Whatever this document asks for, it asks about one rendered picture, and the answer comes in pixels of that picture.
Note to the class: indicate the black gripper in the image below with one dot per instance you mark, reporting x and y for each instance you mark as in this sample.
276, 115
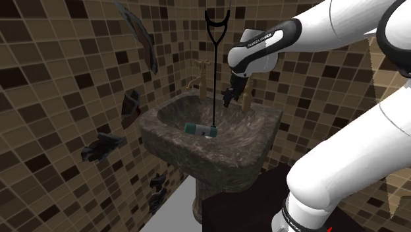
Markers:
238, 85

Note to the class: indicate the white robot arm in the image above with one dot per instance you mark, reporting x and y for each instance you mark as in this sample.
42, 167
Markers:
346, 160

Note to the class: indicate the black forked long rod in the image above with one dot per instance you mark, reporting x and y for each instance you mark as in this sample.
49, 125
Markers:
214, 80

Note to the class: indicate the teal and grey cylinder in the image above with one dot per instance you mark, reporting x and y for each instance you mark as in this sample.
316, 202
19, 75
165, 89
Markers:
197, 129

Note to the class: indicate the long dark jagged shard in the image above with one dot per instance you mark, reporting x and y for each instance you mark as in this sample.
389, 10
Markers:
146, 41

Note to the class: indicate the dark robot stand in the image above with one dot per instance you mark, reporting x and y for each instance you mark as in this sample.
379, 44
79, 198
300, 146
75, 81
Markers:
244, 205

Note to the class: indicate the dark marble pedestal sink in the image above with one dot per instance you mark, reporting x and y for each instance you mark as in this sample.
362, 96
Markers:
224, 154

